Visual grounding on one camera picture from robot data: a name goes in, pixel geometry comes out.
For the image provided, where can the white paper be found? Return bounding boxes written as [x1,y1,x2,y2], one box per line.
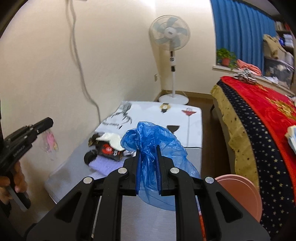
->
[123,150,137,157]

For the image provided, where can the pink trash bin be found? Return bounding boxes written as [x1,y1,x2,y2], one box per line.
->
[215,174,262,222]

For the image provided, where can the tan jacket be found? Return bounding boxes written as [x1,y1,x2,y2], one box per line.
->
[263,34,287,61]

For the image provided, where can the clear plastic bag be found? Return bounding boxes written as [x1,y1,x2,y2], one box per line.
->
[42,129,59,161]

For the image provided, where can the grey storage bin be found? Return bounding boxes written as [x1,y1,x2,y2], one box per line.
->
[264,57,295,89]

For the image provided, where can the grey table cloth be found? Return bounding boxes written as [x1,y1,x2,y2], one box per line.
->
[45,101,202,240]

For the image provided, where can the zebra striped cloth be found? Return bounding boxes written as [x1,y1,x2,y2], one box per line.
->
[233,69,257,85]

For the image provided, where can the grey wall cable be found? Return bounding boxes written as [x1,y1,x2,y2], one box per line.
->
[66,0,102,125]

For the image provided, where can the potted green plant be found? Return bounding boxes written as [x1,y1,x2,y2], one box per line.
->
[216,48,237,69]

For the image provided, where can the blue plastic bag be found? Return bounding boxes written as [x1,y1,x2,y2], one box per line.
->
[120,121,200,211]

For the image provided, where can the white standing fan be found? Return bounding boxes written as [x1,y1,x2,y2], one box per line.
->
[149,15,191,105]

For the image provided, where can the cream plastic wrapper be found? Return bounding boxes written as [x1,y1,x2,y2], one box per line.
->
[96,133,125,152]

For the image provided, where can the pink folded cloth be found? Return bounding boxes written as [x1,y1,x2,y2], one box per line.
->
[236,59,262,76]

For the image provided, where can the red patterned bed blanket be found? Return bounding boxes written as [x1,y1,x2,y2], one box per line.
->
[211,76,295,240]

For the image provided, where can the wooden bookshelf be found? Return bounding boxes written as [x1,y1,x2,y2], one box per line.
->
[273,15,295,56]

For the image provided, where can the person left hand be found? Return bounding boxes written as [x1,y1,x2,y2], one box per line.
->
[0,162,28,205]

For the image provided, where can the light blue folded sheet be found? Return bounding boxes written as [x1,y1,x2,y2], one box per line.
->
[285,126,296,154]

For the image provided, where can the black velcro strap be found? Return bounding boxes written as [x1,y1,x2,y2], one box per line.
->
[83,150,99,166]

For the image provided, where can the black red snack wrapper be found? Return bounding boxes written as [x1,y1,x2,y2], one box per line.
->
[96,142,123,162]

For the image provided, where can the blue curtain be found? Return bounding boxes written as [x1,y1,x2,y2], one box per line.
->
[211,0,276,72]

